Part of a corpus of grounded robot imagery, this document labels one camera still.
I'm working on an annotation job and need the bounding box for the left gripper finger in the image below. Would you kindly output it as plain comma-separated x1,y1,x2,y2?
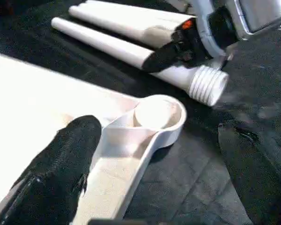
0,115,104,225

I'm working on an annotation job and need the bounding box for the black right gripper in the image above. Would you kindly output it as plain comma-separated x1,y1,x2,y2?
141,18,216,74

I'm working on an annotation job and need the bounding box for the white plastic children's table top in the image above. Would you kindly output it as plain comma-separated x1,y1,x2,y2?
0,51,187,225

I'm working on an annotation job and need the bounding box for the black work mat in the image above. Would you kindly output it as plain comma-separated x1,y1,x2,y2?
0,0,281,225

